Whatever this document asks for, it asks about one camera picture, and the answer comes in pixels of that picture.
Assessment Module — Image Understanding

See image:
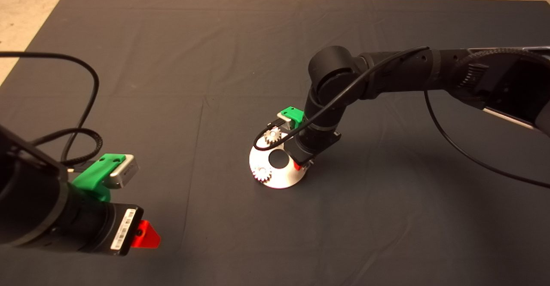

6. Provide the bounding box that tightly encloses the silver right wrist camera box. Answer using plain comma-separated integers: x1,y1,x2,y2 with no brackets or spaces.
276,113,298,129

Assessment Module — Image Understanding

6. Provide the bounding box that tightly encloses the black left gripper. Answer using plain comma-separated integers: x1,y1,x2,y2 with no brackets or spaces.
94,203,162,256

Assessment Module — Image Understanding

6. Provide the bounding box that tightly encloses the dark grey table cloth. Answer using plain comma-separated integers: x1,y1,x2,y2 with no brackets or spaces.
0,0,550,286

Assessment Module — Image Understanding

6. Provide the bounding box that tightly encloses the thin black right camera cable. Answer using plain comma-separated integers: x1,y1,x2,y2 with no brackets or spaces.
253,46,550,189

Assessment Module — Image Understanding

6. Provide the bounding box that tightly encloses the thin black camera cable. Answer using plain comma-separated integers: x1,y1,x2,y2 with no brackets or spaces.
0,52,104,173
253,46,550,189

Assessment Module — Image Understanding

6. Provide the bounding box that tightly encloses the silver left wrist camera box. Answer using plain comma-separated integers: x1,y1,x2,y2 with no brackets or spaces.
103,155,140,190

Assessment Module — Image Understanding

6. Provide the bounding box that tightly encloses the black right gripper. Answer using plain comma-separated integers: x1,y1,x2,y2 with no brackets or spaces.
284,131,342,170

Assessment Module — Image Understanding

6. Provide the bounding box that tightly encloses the round metal carrier plate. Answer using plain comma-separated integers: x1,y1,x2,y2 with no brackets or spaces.
249,133,309,189

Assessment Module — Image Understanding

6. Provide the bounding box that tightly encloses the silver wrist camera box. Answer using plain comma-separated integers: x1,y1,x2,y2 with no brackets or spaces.
103,155,140,190
276,113,298,129

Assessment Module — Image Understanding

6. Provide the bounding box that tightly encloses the thin black left camera cable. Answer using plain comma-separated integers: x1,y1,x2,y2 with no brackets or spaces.
0,52,104,173

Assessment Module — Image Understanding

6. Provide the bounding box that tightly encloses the green right camera mount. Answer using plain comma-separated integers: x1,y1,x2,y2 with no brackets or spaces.
279,106,305,128

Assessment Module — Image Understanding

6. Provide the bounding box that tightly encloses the black braided cable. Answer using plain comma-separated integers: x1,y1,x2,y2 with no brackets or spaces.
455,47,550,70

